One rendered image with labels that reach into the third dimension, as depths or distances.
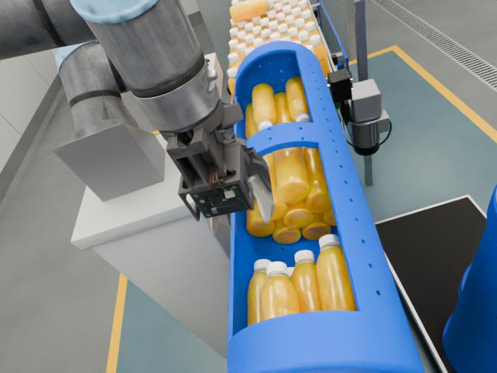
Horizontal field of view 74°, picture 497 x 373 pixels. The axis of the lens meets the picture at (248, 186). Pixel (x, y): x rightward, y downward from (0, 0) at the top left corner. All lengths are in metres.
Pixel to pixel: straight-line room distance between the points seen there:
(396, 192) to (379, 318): 1.70
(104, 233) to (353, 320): 0.60
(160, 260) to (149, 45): 0.74
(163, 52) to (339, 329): 0.36
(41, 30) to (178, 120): 0.15
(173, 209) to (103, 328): 1.58
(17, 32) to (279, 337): 0.43
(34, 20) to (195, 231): 0.61
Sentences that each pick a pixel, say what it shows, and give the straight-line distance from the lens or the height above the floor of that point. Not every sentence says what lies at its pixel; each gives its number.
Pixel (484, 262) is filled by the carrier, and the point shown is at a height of 0.86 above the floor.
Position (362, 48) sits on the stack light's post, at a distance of 1.62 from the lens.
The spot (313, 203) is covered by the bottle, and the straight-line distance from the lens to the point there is 0.71.
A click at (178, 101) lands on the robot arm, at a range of 0.30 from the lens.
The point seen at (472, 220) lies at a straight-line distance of 1.89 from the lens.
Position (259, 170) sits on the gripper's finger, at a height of 1.38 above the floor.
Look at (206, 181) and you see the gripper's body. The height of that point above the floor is 1.44.
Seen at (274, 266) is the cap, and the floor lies 1.13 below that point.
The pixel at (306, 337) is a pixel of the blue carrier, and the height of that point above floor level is 1.23.
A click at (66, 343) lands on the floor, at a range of 2.42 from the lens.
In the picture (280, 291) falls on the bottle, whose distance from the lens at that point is 0.58.
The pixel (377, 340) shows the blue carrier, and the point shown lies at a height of 1.21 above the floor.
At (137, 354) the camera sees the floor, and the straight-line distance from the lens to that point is 2.08.
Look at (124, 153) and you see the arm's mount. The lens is 0.80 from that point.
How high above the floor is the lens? 1.66
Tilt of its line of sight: 45 degrees down
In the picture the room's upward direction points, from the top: 24 degrees counter-clockwise
